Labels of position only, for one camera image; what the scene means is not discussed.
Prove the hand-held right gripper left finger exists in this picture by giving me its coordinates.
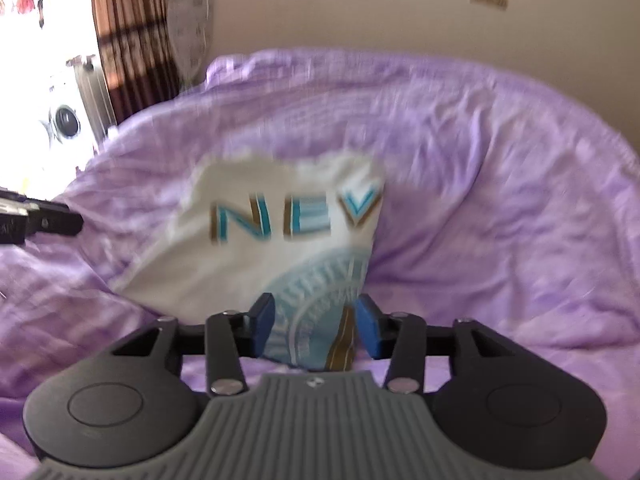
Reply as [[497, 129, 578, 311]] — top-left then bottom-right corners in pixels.
[[112, 293, 277, 397]]

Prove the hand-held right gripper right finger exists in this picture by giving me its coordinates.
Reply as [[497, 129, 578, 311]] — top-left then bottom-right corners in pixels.
[[354, 293, 520, 395]]

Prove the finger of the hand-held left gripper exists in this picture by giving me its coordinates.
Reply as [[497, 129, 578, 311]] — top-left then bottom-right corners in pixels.
[[0, 187, 84, 247]]

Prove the white t-shirt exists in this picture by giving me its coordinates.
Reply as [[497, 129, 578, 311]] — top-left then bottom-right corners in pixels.
[[109, 152, 386, 373]]

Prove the white washing machine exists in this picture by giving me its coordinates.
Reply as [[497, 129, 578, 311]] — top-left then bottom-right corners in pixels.
[[37, 75, 101, 161]]

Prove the purple bed blanket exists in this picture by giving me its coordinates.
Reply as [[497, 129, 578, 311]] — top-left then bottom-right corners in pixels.
[[0, 49, 640, 480]]

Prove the brown striped curtain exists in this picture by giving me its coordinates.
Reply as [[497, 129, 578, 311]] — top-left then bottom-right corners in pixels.
[[90, 0, 183, 126]]

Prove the white patterned ironing board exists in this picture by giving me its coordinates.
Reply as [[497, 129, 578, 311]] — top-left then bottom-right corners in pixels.
[[167, 0, 216, 86]]

